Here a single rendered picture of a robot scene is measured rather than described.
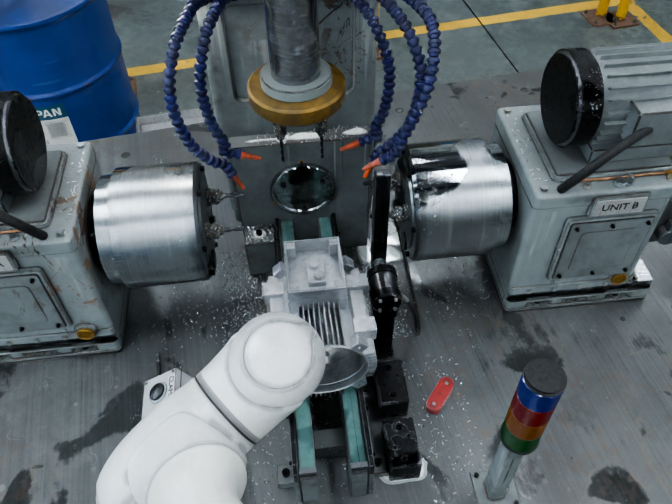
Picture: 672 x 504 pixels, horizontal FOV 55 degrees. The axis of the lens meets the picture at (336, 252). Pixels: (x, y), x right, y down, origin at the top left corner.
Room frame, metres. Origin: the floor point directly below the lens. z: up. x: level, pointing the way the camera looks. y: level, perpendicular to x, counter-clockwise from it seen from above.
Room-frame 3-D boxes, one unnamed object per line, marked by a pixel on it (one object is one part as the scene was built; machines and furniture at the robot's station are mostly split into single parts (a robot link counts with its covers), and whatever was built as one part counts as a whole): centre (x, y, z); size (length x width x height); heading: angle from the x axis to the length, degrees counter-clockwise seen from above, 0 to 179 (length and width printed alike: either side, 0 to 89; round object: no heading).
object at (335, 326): (0.70, 0.03, 1.01); 0.20 x 0.19 x 0.19; 6
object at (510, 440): (0.46, -0.29, 1.05); 0.06 x 0.06 x 0.04
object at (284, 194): (1.07, 0.07, 1.01); 0.15 x 0.02 x 0.15; 95
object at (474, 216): (1.01, -0.27, 1.04); 0.41 x 0.25 x 0.25; 95
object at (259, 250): (1.03, 0.18, 0.86); 0.07 x 0.06 x 0.12; 95
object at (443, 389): (0.66, -0.21, 0.81); 0.09 x 0.03 x 0.02; 146
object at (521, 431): (0.46, -0.29, 1.10); 0.06 x 0.06 x 0.04
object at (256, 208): (1.13, 0.08, 0.97); 0.30 x 0.11 x 0.34; 95
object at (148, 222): (0.94, 0.41, 1.04); 0.37 x 0.25 x 0.25; 95
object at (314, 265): (0.74, 0.04, 1.11); 0.12 x 0.11 x 0.07; 6
